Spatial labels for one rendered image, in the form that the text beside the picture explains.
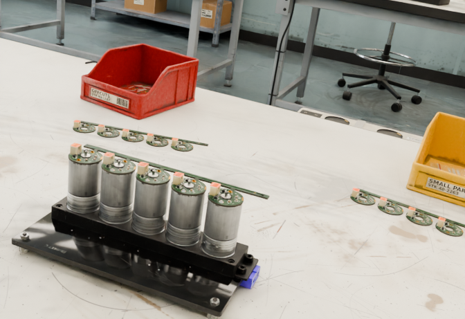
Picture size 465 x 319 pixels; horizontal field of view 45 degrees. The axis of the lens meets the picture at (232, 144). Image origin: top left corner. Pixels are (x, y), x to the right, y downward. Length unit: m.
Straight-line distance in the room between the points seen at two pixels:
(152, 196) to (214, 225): 0.05
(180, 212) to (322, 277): 0.12
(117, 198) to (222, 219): 0.08
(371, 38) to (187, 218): 4.42
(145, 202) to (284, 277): 0.12
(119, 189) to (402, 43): 4.40
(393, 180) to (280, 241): 0.21
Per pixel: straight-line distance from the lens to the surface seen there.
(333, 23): 4.82
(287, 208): 0.53
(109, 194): 0.42
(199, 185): 0.40
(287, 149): 0.66
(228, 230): 0.39
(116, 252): 0.42
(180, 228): 0.40
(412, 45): 4.75
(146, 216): 0.41
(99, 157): 0.43
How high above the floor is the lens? 0.99
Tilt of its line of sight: 22 degrees down
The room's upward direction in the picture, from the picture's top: 8 degrees clockwise
